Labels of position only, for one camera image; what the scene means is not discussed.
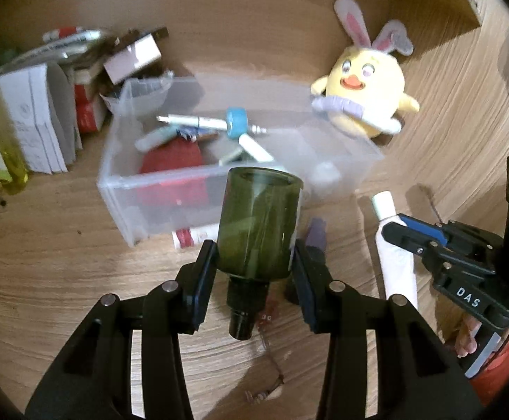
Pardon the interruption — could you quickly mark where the white cream tube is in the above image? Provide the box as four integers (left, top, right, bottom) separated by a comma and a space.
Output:
372, 191, 418, 309

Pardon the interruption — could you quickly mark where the dark purple small bottle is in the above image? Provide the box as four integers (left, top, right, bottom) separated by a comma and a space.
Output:
305, 217, 327, 264

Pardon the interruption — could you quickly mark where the dark green spray bottle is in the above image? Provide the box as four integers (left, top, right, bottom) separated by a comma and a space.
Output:
217, 167, 304, 340

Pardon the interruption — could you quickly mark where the blue cap white pen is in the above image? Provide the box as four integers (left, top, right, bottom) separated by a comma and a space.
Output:
157, 107, 268, 139

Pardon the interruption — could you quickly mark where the pale green tube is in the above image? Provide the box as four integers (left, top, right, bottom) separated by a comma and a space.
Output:
238, 134, 274, 163

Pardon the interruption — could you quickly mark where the floral square tin box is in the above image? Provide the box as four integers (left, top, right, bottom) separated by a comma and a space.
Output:
217, 146, 247, 166

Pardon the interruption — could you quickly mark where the person's right hand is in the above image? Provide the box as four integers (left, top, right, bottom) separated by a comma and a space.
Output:
454, 314, 482, 358

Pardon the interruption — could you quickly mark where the yellow chick bunny plush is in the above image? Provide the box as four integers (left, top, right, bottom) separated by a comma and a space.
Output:
310, 0, 420, 139

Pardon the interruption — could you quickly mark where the red white lip balm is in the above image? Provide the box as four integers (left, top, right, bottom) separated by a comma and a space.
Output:
172, 223, 219, 249

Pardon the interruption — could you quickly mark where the red box in bin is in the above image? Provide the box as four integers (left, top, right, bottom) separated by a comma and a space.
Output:
139, 136, 209, 207

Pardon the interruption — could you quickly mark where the light blue tube in bin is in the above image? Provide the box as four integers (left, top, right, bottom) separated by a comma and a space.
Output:
135, 125, 178, 153

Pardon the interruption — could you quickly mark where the clear plastic storage bin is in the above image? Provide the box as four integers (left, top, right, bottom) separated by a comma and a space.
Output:
98, 74, 382, 246

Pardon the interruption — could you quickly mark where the red book stack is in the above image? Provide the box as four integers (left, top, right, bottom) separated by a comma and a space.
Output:
73, 67, 107, 134

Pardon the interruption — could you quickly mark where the white ceramic bowl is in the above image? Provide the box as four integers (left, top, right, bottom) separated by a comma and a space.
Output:
101, 70, 175, 118

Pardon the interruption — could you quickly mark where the white paper boxes stack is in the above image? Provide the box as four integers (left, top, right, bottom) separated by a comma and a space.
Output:
0, 63, 83, 175

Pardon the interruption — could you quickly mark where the small white cardboard box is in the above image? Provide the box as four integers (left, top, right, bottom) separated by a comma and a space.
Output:
104, 27, 169, 85

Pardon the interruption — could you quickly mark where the stack of papers magazines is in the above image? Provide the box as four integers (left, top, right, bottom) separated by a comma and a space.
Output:
0, 28, 115, 75

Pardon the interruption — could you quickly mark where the red white marker pen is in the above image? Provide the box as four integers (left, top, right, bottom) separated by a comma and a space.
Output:
42, 27, 84, 43

